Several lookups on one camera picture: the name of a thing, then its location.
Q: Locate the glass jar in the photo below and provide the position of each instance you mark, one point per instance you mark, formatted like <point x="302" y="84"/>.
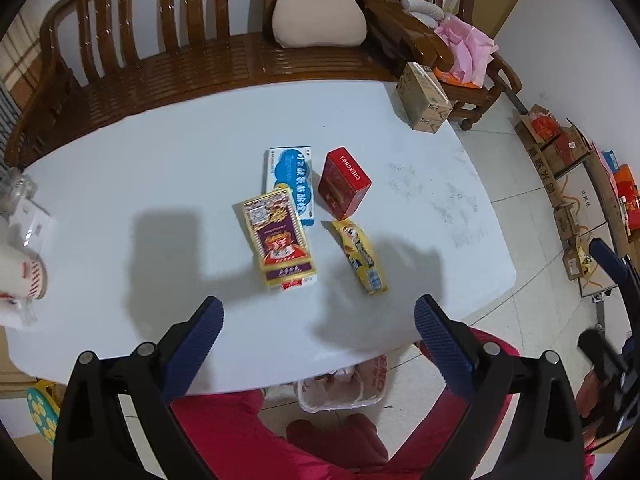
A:
<point x="17" y="192"/>

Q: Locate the pink plastic bag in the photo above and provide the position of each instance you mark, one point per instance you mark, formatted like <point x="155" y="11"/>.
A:
<point x="465" y="50"/>

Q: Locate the blue white medicine box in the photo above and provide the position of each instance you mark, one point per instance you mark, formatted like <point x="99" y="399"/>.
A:
<point x="290" y="175"/>

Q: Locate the tan cardboard carton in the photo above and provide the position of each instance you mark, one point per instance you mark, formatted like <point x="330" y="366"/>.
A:
<point x="422" y="95"/>

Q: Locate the person's right hand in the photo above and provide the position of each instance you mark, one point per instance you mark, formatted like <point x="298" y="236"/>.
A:
<point x="589" y="395"/>

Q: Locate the wooden slatted sofa bench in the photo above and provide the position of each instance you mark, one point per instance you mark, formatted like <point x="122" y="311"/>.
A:
<point x="150" y="75"/>

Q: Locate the grey white neck pillow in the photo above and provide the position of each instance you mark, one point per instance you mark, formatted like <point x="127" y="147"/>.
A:
<point x="422" y="9"/>

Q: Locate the row of cardboard boxes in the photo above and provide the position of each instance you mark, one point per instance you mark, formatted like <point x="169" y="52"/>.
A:
<point x="550" y="170"/>

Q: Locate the small white box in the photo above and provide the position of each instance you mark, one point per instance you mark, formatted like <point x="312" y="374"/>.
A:
<point x="32" y="222"/>

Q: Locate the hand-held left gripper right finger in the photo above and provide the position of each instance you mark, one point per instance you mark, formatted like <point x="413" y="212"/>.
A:
<point x="444" y="345"/>

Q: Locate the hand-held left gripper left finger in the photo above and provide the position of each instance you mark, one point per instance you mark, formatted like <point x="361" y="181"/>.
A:
<point x="195" y="345"/>

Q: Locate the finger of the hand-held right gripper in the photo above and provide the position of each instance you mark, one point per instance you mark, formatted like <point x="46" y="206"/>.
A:
<point x="597" y="352"/>
<point x="612" y="265"/>

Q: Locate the clear plastic holder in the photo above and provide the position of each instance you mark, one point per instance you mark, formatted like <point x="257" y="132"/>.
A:
<point x="17" y="315"/>

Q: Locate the yellow teal plastic stool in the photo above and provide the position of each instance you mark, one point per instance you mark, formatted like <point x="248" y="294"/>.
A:
<point x="40" y="410"/>

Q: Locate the beige back cushion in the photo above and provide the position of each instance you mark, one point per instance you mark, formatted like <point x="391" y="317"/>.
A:
<point x="320" y="12"/>

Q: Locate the purple yellow packet box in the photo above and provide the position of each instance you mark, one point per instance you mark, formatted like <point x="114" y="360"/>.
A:
<point x="277" y="240"/>

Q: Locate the yellow snack wrapper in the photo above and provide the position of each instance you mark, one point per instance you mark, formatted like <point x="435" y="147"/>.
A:
<point x="360" y="255"/>

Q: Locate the white tumbler with red lid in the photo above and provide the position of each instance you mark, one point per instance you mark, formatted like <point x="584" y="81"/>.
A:
<point x="20" y="272"/>

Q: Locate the orange plastic bag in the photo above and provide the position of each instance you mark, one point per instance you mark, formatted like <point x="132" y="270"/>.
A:
<point x="450" y="78"/>

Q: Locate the pink trousers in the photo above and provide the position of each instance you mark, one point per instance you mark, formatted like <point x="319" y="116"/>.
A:
<point x="240" y="440"/>

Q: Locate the grey radiator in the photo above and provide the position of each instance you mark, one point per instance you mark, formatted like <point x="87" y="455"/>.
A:
<point x="7" y="120"/>

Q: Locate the beige curtain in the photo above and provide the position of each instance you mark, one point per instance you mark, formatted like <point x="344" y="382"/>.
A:
<point x="20" y="60"/>

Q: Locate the wooden armchair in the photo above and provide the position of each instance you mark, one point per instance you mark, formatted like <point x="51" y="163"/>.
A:
<point x="400" y="30"/>

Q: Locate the red box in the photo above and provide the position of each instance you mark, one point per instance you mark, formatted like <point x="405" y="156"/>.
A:
<point x="345" y="180"/>

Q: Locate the white red printed plastic bag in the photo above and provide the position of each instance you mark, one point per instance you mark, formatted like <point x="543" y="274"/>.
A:
<point x="345" y="390"/>

